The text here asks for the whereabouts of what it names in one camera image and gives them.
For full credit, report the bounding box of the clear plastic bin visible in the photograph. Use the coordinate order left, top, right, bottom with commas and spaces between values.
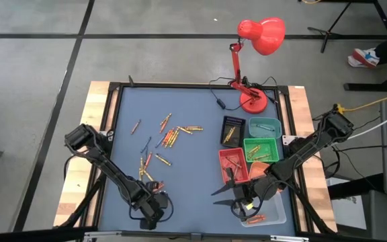
236, 190, 288, 228

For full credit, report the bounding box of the green mesh basket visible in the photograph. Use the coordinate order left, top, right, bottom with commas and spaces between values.
243, 137, 280, 163

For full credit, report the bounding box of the black frame upright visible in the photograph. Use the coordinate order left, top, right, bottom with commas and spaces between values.
0, 227, 97, 242

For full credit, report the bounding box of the red mesh basket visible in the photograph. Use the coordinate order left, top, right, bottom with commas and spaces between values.
218, 147, 251, 185

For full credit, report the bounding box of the silver aluminium rail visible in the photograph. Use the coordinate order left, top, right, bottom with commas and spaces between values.
83, 230, 124, 242
269, 235, 309, 242

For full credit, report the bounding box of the brown crayon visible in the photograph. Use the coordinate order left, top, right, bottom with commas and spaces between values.
130, 118, 142, 135

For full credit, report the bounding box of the black mesh basket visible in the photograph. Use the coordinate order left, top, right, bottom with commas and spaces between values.
220, 115, 247, 149

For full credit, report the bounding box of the yellow extension cable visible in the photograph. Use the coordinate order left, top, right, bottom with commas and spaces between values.
333, 88, 387, 114

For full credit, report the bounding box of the white cable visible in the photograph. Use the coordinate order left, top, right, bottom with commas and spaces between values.
346, 106, 387, 140

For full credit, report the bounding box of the teal plastic bin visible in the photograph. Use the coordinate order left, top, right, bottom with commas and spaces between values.
248, 116, 283, 139

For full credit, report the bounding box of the grey floor case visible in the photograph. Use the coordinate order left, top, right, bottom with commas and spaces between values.
326, 174, 387, 242

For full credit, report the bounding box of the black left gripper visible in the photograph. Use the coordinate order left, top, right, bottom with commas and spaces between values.
135, 180, 170, 232

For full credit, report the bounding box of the black aluminium table frame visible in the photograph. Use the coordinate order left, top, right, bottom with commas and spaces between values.
81, 81, 315, 241

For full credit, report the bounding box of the person's shoe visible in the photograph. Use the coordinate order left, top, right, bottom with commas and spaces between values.
347, 48, 381, 69

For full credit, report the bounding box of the black lamp power cable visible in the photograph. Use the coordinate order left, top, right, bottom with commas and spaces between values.
208, 76, 278, 112

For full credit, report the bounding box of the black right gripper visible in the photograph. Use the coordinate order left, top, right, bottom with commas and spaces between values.
211, 167, 279, 221

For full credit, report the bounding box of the wooden table side board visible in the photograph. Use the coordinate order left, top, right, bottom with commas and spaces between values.
52, 80, 120, 228
286, 85, 338, 233

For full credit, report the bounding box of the red desk lamp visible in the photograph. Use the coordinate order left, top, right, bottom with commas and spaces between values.
228, 16, 287, 114

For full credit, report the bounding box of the black stand base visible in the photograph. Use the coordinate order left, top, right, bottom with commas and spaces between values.
343, 63, 387, 93

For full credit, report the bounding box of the black tripod stand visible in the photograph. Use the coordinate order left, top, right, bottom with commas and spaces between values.
306, 0, 387, 54

